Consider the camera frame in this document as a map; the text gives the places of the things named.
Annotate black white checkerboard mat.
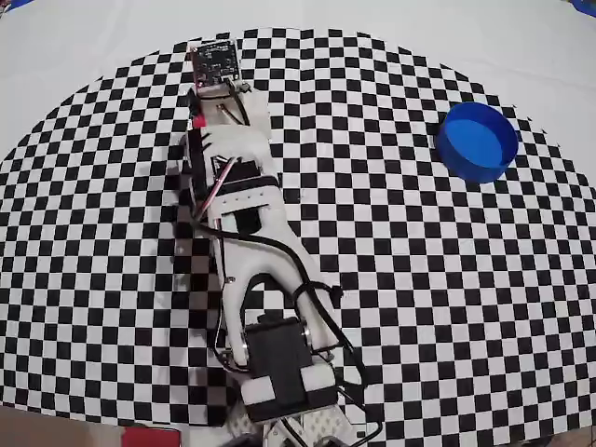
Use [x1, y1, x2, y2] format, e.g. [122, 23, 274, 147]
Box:
[0, 0, 596, 443]

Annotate thick black cable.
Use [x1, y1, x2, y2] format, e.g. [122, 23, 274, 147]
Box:
[190, 218, 388, 447]

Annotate white striped gripper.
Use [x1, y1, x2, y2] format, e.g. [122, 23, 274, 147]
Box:
[184, 89, 281, 202]

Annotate red white black servo wire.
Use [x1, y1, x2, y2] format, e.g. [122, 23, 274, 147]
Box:
[195, 156, 244, 221]

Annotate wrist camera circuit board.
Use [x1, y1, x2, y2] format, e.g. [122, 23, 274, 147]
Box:
[188, 40, 242, 89]

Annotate blue round box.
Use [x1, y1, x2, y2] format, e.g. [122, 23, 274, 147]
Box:
[436, 102, 520, 183]

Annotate red flat box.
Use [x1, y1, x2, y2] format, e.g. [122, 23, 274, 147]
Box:
[121, 426, 183, 447]

